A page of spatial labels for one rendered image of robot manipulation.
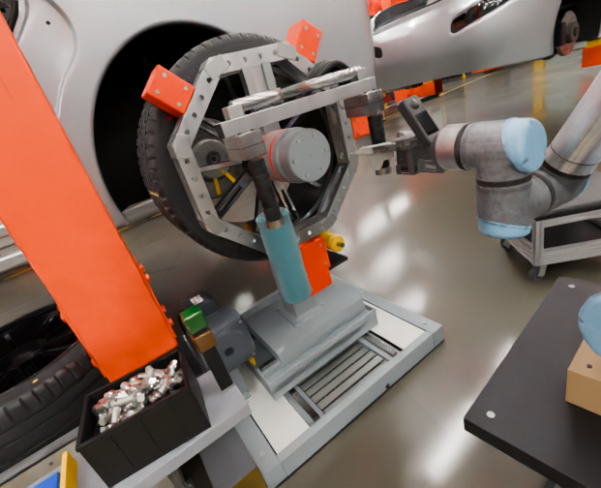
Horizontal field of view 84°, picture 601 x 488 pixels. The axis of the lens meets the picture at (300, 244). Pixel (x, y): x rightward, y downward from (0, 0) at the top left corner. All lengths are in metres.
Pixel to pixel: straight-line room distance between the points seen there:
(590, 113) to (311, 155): 0.52
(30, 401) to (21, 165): 0.62
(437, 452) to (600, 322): 0.66
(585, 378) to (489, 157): 0.45
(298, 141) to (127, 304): 0.53
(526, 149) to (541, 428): 0.53
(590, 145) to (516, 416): 0.53
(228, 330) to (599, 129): 1.00
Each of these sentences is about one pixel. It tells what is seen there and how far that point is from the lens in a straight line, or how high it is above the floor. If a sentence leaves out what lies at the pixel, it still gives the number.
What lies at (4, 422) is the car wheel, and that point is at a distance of 1.18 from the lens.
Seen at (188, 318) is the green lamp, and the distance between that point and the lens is 0.71.
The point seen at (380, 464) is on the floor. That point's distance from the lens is 1.16.
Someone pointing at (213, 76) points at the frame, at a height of 1.08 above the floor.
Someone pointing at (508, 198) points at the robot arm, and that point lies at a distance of 0.71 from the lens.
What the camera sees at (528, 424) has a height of 0.30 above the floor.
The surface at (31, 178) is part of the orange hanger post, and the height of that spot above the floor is 0.98.
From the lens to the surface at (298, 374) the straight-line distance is 1.25.
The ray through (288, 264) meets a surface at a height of 0.60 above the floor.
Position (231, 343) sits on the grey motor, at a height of 0.34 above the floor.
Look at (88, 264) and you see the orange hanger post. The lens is 0.80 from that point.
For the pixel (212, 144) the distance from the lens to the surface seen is 1.43.
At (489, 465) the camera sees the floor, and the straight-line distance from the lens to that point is 1.16.
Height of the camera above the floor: 0.99
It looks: 23 degrees down
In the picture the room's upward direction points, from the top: 17 degrees counter-clockwise
